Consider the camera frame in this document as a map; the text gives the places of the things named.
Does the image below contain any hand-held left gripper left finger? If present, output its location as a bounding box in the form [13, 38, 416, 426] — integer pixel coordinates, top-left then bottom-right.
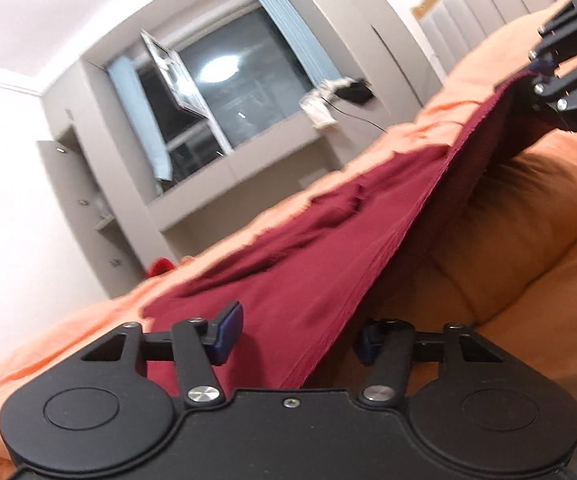
[68, 301, 244, 409]

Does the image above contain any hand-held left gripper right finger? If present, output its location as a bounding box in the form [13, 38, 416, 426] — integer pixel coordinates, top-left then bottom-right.
[355, 317, 519, 407]

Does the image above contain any dark red sweater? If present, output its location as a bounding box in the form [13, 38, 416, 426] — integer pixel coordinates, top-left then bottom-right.
[141, 67, 567, 397]

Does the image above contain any red plush item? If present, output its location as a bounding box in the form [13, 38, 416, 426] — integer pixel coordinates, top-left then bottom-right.
[146, 258, 177, 279]

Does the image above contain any grey padded wooden headboard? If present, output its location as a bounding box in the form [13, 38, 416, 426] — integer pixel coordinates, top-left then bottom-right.
[411, 0, 577, 86]

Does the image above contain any orange blanket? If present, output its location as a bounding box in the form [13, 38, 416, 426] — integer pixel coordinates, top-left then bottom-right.
[0, 0, 577, 480]

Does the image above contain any grey window bench cabinet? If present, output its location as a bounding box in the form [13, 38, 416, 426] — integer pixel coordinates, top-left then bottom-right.
[146, 120, 352, 261]

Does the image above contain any grey open wardrobe door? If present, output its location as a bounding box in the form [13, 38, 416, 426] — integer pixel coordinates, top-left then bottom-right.
[37, 139, 142, 300]

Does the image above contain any grey closed wardrobe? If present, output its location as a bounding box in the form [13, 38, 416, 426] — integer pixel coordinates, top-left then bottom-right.
[278, 0, 444, 126]

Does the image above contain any black garment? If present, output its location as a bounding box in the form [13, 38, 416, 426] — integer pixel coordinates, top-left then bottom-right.
[336, 78, 374, 105]

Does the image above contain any light blue curtain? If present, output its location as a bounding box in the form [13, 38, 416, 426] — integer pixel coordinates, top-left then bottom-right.
[245, 0, 340, 85]
[106, 55, 175, 184]

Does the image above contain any large window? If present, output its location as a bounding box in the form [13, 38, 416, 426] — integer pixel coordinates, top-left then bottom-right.
[133, 7, 322, 181]

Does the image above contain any white garment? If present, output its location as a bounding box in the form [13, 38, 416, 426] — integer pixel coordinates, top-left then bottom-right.
[299, 77, 350, 129]

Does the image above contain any grey wardrobe with shelves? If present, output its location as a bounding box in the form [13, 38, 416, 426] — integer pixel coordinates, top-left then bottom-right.
[42, 57, 174, 291]

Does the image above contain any open window sash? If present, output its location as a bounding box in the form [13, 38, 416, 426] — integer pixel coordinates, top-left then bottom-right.
[140, 30, 212, 122]

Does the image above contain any black cable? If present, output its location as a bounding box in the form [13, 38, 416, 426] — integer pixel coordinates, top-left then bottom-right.
[323, 94, 390, 135]

